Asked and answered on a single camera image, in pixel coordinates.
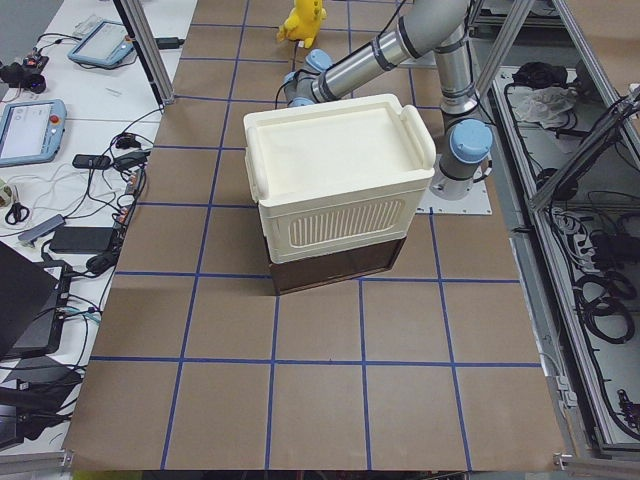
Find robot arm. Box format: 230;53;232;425
277;1;481;130

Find dark wooden drawer cabinet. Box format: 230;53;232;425
265;237;407;295

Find cream plastic storage box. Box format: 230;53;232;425
243;94;436;264

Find yellow plush dinosaur toy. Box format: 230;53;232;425
276;0;327;49

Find black power adapter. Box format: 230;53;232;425
49;226;114;254

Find grey usb hub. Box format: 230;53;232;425
18;214;66;245

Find crumpled white cloth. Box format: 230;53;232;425
514;87;576;129

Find blue teach pendant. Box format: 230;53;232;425
67;20;134;70
1;99;67;168

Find black laptop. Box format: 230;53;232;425
1;244;71;360

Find black scissors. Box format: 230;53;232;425
4;202;30;226

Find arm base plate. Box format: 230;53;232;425
416;166;493;216

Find black coiled cables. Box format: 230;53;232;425
572;272;639;346

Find aluminium frame post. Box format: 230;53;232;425
113;0;175;107

